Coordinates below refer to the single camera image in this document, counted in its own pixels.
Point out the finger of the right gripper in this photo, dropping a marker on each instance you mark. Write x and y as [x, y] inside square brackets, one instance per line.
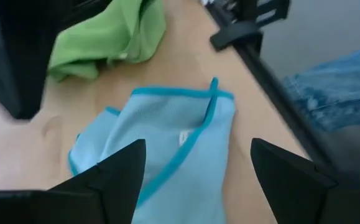
[18, 46]

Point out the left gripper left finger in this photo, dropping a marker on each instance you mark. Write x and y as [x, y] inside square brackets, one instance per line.
[120, 180]

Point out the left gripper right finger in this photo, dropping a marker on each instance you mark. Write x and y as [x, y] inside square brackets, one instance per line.
[285, 177]

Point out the light blue microfiber towel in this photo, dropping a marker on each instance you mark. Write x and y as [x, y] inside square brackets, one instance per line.
[173, 118]

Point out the green microfiber towel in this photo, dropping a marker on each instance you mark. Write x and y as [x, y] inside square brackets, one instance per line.
[105, 40]

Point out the person's leg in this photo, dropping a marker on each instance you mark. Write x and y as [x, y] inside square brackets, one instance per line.
[338, 87]

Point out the black frame clip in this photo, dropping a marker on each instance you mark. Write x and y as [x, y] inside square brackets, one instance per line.
[235, 35]

